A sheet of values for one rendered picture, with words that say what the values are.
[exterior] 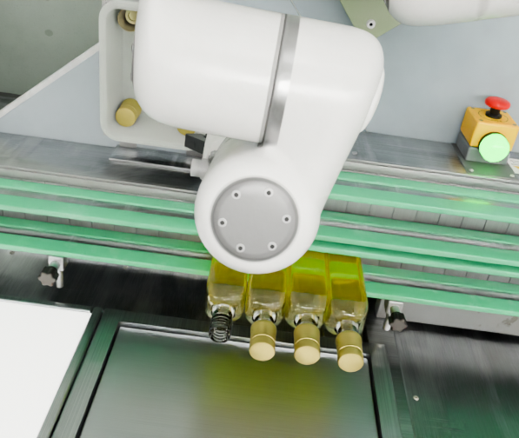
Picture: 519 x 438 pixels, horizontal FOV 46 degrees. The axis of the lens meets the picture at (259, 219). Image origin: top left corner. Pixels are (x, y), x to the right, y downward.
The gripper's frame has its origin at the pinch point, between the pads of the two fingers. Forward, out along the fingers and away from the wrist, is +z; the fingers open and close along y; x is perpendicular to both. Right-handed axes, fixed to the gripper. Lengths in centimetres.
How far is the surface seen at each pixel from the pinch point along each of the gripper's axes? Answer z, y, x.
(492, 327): 40, 46, -34
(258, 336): 10.2, 2.9, -27.0
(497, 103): 37, 36, 5
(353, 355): 9.2, 15.3, -27.3
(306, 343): 9.4, 9.1, -26.7
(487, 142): 34.7, 35.3, -1.0
